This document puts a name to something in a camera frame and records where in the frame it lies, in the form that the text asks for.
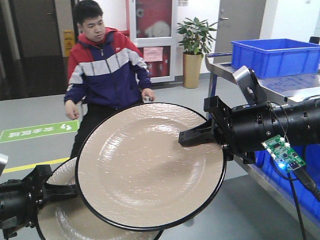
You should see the black usb cable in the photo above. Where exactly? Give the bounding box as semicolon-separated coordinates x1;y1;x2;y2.
272;102;320;240

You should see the potted plant gold pot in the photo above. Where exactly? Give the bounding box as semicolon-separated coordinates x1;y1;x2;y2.
177;17;218;89

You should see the beige black-rimmed plate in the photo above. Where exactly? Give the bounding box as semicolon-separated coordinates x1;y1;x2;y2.
75;102;226;231
35;156;165;240

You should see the blue plastic crate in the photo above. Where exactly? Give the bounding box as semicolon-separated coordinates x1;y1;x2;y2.
231;38;320;79

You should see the stainless steel cart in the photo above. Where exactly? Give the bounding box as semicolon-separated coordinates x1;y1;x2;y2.
205;51;320;240

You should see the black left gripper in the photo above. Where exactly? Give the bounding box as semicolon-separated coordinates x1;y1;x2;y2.
0;164;78;237

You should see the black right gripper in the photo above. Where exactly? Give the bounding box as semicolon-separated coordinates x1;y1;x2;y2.
178;96;275;164

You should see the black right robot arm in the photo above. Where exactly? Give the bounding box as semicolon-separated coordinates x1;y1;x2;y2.
178;96;320;164

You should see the green circuit board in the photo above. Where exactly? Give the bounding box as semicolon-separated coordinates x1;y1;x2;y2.
261;134;306;173

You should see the seated man in jacket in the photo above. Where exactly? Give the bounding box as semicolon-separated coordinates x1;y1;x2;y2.
64;0;156;158

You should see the fire hose cabinet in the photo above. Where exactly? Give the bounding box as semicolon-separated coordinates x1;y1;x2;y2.
126;0;178;83

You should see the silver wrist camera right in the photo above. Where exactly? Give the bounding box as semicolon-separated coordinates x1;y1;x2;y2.
232;65;268;105

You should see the yellow wet floor sign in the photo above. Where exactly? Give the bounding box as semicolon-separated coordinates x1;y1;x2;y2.
63;30;76;57

